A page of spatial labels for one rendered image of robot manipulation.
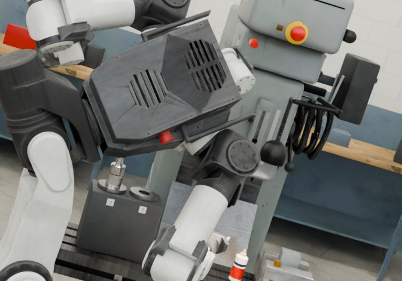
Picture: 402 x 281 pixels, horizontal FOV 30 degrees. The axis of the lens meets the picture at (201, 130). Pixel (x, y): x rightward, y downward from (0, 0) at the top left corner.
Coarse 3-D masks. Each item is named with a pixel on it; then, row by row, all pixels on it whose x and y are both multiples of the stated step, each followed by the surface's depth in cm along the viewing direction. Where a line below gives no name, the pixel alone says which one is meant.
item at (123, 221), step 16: (96, 192) 222; (112, 192) 224; (128, 192) 231; (144, 192) 232; (96, 208) 223; (112, 208) 224; (128, 208) 225; (144, 208) 225; (160, 208) 226; (80, 224) 231; (96, 224) 224; (112, 224) 225; (128, 224) 226; (144, 224) 227; (80, 240) 225; (96, 240) 226; (112, 240) 227; (128, 240) 227; (144, 240) 228; (128, 256) 229; (144, 256) 229
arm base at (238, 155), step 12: (228, 132) 176; (216, 144) 176; (228, 144) 175; (240, 144) 175; (252, 144) 177; (204, 156) 178; (216, 156) 173; (228, 156) 173; (240, 156) 174; (252, 156) 175; (204, 168) 177; (216, 168) 174; (228, 168) 172; (240, 168) 173; (252, 168) 174
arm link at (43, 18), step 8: (48, 0) 171; (56, 0) 172; (32, 8) 171; (40, 8) 170; (48, 8) 170; (56, 8) 171; (32, 16) 172; (40, 16) 170; (48, 16) 170; (56, 16) 171; (64, 16) 173; (32, 24) 173; (40, 24) 171; (48, 24) 170; (56, 24) 170; (64, 24) 172; (32, 32) 173; (40, 32) 171; (48, 32) 170; (56, 32) 170; (40, 40) 171; (48, 40) 170; (56, 40) 170
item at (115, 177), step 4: (112, 168) 225; (108, 172) 227; (112, 172) 225; (116, 172) 225; (120, 172) 226; (108, 176) 227; (112, 176) 226; (116, 176) 226; (120, 176) 226; (108, 180) 226; (112, 180) 226; (116, 180) 226; (120, 180) 227; (108, 184) 226; (112, 184) 226; (116, 184) 226; (120, 184) 228
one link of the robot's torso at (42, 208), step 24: (48, 144) 165; (24, 168) 181; (48, 168) 167; (72, 168) 170; (24, 192) 176; (48, 192) 170; (72, 192) 172; (24, 216) 172; (48, 216) 173; (24, 240) 174; (48, 240) 176; (0, 264) 175; (24, 264) 174; (48, 264) 178
